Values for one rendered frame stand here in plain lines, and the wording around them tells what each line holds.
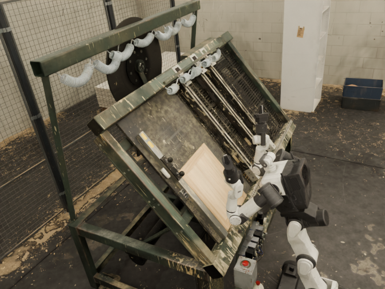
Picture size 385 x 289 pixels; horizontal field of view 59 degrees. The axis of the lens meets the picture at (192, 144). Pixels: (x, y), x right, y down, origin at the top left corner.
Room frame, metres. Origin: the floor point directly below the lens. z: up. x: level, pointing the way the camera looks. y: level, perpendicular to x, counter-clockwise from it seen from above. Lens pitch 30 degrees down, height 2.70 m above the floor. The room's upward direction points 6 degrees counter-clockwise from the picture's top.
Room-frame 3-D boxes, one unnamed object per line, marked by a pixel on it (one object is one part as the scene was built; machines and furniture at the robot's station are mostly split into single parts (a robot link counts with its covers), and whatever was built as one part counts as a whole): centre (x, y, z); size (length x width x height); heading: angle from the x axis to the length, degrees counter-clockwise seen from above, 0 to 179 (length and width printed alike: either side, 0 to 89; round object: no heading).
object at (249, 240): (1.89, -0.41, 0.69); 0.50 x 0.14 x 0.24; 150
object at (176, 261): (2.79, -0.03, 0.41); 2.20 x 1.38 x 0.83; 150
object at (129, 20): (2.91, 0.39, 1.85); 0.80 x 0.06 x 0.80; 150
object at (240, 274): (1.47, -0.25, 0.84); 0.12 x 0.12 x 0.18; 60
